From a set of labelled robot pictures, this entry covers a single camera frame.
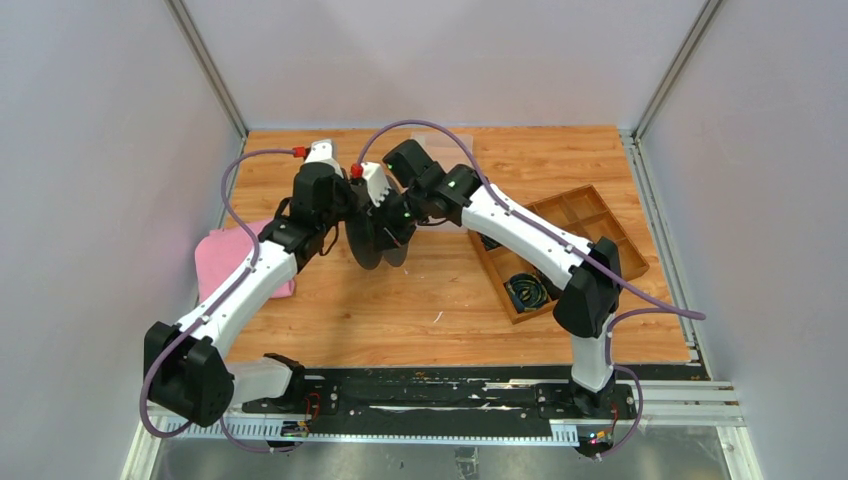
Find pink cloth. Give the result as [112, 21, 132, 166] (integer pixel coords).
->
[193, 218, 297, 306]

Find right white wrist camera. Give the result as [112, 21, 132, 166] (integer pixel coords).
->
[350, 162, 399, 207]

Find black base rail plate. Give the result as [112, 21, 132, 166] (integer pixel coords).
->
[240, 365, 637, 440]

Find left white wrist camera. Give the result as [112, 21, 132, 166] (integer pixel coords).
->
[304, 139, 346, 179]

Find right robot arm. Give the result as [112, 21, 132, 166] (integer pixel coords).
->
[351, 140, 622, 417]

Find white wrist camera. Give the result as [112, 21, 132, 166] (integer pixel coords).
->
[350, 162, 399, 207]
[304, 139, 346, 179]

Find dark grey perforated spool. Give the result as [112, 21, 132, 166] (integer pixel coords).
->
[345, 180, 408, 270]

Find wooden compartment tray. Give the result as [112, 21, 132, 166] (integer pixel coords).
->
[468, 185, 649, 324]

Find translucent plastic tray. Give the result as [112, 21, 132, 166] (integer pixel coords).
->
[410, 130, 471, 234]

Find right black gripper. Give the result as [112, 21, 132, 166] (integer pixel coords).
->
[362, 187, 427, 254]

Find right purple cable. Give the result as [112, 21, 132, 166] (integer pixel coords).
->
[354, 119, 708, 458]

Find coiled cable blue green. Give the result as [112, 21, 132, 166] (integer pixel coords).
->
[478, 234, 501, 251]

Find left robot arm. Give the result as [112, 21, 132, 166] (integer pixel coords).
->
[139, 162, 367, 427]

